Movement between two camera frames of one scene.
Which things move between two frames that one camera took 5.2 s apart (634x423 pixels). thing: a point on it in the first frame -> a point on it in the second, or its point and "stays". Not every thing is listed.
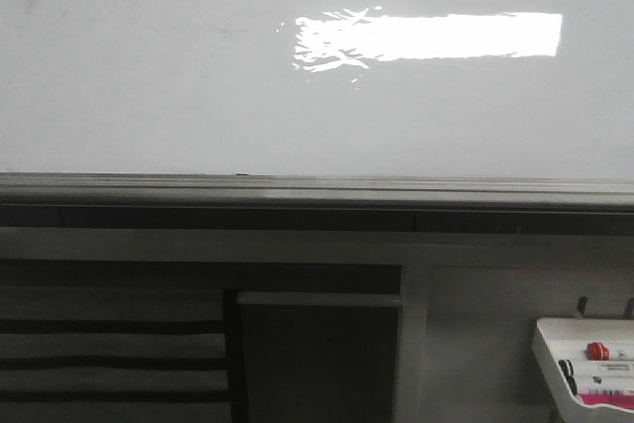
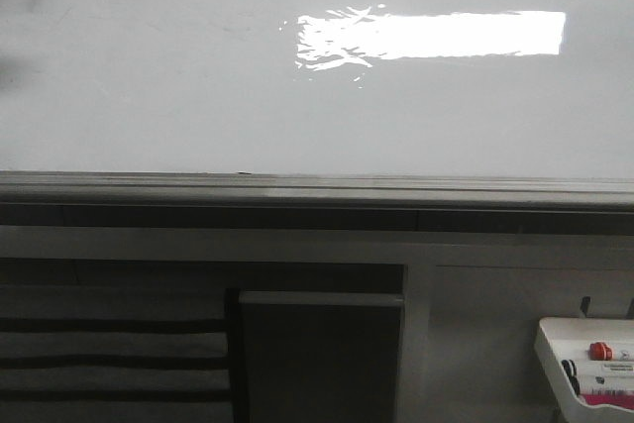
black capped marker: (607, 388) -> (624, 379)
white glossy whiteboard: (444, 62) stays
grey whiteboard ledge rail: (316, 202) stays
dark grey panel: (317, 357) stays
